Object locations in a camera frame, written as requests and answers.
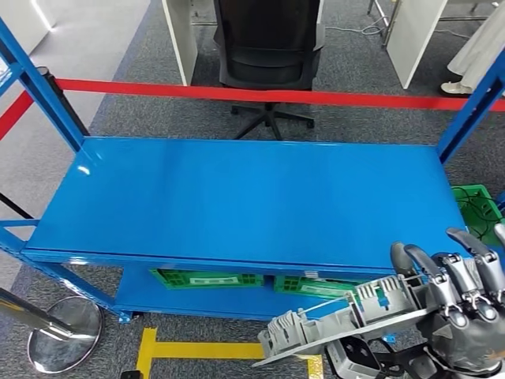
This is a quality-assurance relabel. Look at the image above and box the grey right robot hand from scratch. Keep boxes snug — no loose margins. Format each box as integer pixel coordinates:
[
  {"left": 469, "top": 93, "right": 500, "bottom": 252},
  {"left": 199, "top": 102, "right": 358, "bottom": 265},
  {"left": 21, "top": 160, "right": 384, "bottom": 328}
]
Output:
[{"left": 390, "top": 223, "right": 505, "bottom": 377}]

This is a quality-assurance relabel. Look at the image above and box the grey plastic wheel cover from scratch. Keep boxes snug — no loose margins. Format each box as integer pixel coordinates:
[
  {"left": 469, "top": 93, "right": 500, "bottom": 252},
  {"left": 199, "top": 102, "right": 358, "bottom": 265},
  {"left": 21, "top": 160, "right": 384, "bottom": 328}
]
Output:
[{"left": 252, "top": 274, "right": 439, "bottom": 368}]

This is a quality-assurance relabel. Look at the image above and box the blue metal shelf rack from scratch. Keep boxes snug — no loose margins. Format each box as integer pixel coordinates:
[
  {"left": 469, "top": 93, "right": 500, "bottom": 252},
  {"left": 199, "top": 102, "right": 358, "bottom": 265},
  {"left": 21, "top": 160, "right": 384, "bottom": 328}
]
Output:
[{"left": 0, "top": 15, "right": 505, "bottom": 323}]

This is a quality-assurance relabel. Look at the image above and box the green plastic crate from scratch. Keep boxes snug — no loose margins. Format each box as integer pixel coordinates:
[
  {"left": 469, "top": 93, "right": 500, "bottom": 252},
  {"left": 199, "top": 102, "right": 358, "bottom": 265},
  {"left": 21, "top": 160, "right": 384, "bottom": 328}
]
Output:
[
  {"left": 149, "top": 268, "right": 265, "bottom": 291},
  {"left": 273, "top": 274, "right": 370, "bottom": 302},
  {"left": 451, "top": 184, "right": 505, "bottom": 247}
]

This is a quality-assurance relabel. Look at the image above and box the person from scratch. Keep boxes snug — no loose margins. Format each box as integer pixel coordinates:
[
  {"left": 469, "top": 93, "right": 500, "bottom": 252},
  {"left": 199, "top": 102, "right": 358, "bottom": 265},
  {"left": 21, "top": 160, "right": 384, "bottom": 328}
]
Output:
[{"left": 440, "top": 7, "right": 505, "bottom": 98}]

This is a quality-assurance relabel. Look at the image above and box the white desk panel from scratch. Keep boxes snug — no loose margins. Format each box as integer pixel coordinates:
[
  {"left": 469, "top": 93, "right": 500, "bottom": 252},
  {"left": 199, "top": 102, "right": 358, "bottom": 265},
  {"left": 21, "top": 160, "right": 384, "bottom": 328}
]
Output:
[
  {"left": 161, "top": 0, "right": 198, "bottom": 88},
  {"left": 385, "top": 0, "right": 448, "bottom": 90}
]

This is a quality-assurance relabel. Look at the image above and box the red barrier belt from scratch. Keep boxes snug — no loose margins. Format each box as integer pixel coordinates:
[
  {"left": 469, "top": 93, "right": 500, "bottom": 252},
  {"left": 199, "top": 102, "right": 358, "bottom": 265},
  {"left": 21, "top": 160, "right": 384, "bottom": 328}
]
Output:
[{"left": 0, "top": 77, "right": 505, "bottom": 141}]

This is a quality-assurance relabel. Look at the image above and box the black office chair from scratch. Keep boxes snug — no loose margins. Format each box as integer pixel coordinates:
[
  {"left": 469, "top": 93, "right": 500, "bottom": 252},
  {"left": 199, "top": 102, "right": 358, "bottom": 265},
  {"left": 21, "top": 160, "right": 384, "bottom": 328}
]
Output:
[{"left": 213, "top": 0, "right": 326, "bottom": 141}]

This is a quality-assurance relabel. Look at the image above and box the chrome stanchion with round base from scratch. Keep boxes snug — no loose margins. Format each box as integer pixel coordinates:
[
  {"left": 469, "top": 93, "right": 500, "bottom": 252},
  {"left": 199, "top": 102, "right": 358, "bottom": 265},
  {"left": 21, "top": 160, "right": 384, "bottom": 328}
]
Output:
[{"left": 0, "top": 286, "right": 104, "bottom": 375}]

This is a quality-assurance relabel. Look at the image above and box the white floor cable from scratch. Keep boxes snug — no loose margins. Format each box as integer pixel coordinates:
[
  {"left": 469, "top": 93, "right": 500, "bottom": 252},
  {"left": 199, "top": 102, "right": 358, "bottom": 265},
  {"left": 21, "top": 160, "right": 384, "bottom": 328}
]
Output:
[{"left": 325, "top": 17, "right": 390, "bottom": 38}]

